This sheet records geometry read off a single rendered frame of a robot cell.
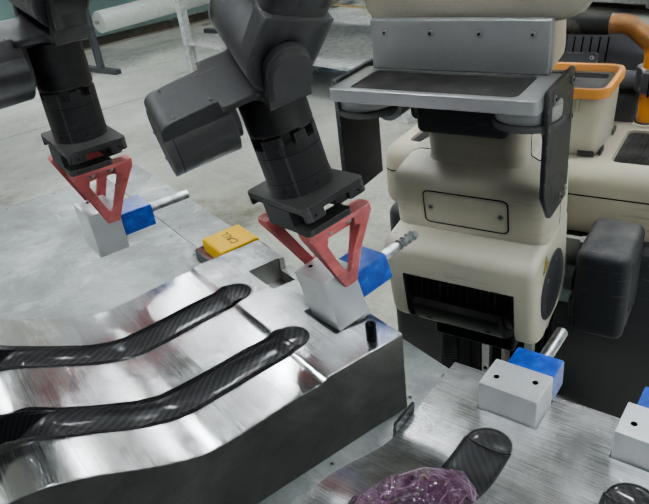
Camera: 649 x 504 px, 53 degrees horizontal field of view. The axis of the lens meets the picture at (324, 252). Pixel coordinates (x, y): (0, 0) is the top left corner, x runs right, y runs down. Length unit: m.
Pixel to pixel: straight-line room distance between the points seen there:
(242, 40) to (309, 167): 0.13
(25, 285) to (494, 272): 0.66
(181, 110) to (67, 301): 0.50
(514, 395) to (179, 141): 0.33
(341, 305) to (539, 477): 0.22
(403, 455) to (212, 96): 0.31
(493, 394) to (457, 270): 0.37
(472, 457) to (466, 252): 0.41
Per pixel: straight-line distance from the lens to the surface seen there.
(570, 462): 0.55
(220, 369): 0.61
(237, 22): 0.48
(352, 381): 0.59
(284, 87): 0.48
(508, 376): 0.58
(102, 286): 0.97
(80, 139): 0.75
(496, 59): 0.80
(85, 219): 0.80
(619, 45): 1.36
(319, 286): 0.60
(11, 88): 0.72
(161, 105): 0.52
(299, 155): 0.55
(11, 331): 0.69
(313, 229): 0.54
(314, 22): 0.48
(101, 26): 6.20
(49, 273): 1.05
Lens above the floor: 1.26
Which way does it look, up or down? 30 degrees down
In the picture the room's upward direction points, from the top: 8 degrees counter-clockwise
